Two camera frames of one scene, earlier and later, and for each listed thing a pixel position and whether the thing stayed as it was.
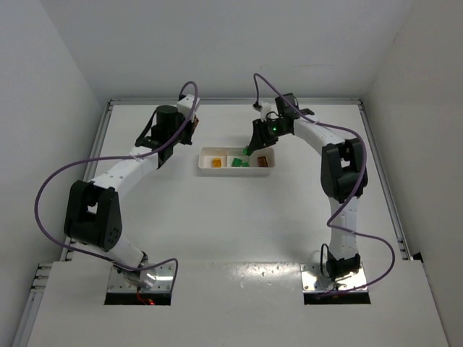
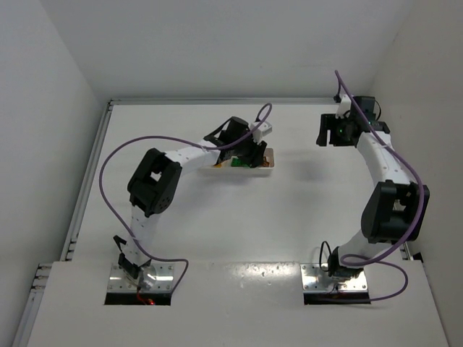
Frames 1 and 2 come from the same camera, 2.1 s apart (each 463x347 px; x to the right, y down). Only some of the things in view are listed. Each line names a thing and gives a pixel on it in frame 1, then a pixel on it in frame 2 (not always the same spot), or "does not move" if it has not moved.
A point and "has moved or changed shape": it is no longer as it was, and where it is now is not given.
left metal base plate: x=164 y=282 does not move
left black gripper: x=187 y=132 to x=254 y=152
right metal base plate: x=313 y=281 does not move
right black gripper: x=268 y=131 to x=326 y=129
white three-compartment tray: x=233 y=160 does not move
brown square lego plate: x=262 y=161 has moved or changed shape
